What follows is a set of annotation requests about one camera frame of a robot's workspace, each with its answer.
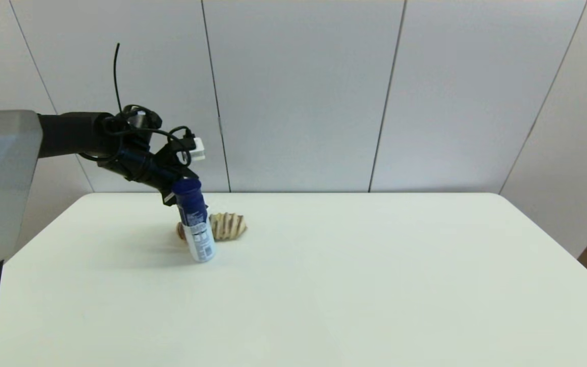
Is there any long twisted bread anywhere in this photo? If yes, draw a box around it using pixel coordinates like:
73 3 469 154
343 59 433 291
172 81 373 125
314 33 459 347
176 212 248 243

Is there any blue and white bottle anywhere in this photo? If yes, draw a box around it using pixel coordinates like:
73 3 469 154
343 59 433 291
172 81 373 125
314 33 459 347
172 178 217 264

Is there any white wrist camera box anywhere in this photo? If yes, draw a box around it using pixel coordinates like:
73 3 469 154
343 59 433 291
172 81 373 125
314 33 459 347
186 136 206 162

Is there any thin black cable bundle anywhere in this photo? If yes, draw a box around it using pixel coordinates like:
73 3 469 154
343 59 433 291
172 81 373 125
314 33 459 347
77 43 196 169

